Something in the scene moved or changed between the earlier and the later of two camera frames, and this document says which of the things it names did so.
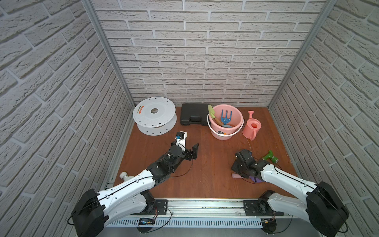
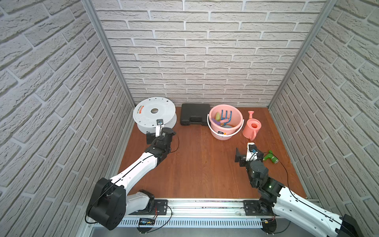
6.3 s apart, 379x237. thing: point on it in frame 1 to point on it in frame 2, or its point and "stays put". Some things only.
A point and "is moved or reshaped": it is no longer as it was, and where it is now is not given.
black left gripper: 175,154 to 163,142
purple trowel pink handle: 237,175 to 218,123
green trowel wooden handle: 211,111 is moved or reshaped
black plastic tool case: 194,113 stays put
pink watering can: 251,126 stays put
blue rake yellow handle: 226,120 stays put
